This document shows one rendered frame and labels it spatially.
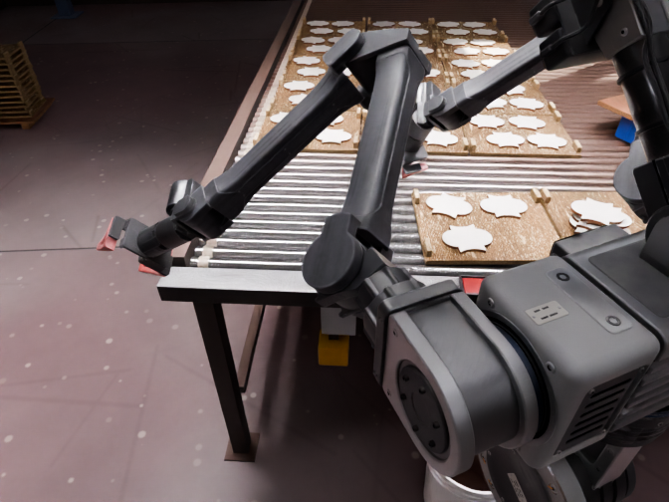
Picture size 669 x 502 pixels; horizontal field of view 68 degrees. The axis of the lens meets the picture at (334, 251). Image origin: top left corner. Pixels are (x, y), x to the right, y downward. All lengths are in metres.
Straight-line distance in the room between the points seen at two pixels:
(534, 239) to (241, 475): 1.36
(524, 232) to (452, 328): 1.14
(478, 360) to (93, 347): 2.34
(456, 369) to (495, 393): 0.04
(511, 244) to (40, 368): 2.11
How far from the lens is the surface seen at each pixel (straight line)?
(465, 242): 1.48
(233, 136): 2.05
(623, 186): 0.86
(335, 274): 0.55
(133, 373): 2.48
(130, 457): 2.24
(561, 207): 1.75
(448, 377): 0.42
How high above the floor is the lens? 1.84
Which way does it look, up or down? 40 degrees down
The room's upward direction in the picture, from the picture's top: 1 degrees counter-clockwise
